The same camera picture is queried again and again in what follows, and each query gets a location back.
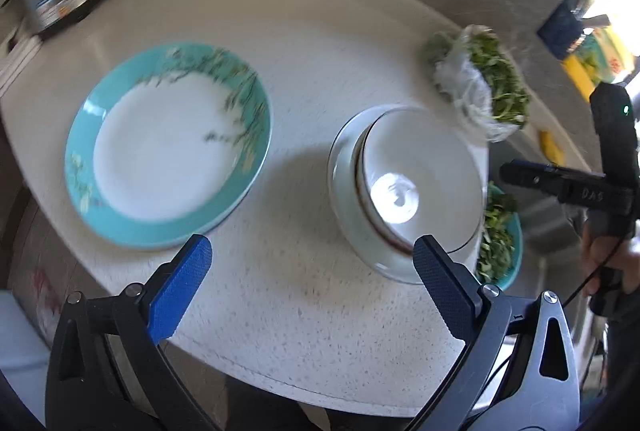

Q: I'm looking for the yellow sponge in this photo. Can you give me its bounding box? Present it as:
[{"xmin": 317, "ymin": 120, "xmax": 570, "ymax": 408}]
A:
[{"xmin": 539, "ymin": 130, "xmax": 565, "ymax": 164}]

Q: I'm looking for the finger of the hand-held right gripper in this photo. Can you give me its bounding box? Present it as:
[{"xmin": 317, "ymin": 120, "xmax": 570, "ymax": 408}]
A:
[{"xmin": 500, "ymin": 161, "xmax": 567, "ymax": 202}]

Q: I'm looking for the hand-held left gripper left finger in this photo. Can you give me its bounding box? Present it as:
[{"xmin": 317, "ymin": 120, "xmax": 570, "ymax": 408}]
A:
[{"xmin": 45, "ymin": 235, "xmax": 221, "ymax": 431}]

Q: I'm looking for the large teal floral deep plate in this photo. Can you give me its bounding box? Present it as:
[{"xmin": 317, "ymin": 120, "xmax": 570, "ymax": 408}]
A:
[{"xmin": 64, "ymin": 42, "xmax": 275, "ymax": 252}]

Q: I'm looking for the small teal basin of greens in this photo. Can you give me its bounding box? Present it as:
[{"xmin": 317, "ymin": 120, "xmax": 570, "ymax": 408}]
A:
[{"xmin": 475, "ymin": 183, "xmax": 523, "ymax": 292}]

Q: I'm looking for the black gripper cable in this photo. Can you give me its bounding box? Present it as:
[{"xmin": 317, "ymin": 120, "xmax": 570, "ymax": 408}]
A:
[{"xmin": 565, "ymin": 256, "xmax": 608, "ymax": 308}]

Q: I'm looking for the yellow printed box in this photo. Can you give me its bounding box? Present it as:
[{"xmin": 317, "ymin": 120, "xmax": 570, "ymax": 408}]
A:
[{"xmin": 562, "ymin": 28, "xmax": 636, "ymax": 102}]

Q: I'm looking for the person's right hand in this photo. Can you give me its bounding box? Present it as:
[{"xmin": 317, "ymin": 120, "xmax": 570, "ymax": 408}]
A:
[{"xmin": 581, "ymin": 221, "xmax": 640, "ymax": 298}]

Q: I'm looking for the white folded towel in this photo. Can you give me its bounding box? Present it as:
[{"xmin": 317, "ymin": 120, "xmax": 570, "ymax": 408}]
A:
[{"xmin": 0, "ymin": 31, "xmax": 43, "ymax": 96}]

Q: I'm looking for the white floral bowl dark rim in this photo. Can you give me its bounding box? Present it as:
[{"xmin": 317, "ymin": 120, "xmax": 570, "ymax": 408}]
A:
[{"xmin": 354, "ymin": 108, "xmax": 488, "ymax": 256}]

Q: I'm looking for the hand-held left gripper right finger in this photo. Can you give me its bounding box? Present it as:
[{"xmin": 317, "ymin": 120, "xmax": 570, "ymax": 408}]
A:
[{"xmin": 400, "ymin": 235, "xmax": 582, "ymax": 431}]

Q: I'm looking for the plastic bag of greens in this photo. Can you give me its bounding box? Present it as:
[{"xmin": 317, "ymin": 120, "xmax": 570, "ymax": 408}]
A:
[{"xmin": 422, "ymin": 25, "xmax": 532, "ymax": 142}]

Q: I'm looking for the blue utensil holder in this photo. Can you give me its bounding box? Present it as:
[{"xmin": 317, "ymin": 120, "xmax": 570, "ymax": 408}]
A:
[{"xmin": 537, "ymin": 0, "xmax": 588, "ymax": 59}]

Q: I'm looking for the white bowl blue rim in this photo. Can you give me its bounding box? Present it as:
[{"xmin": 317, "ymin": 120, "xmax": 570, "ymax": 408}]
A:
[{"xmin": 327, "ymin": 106, "xmax": 490, "ymax": 285}]

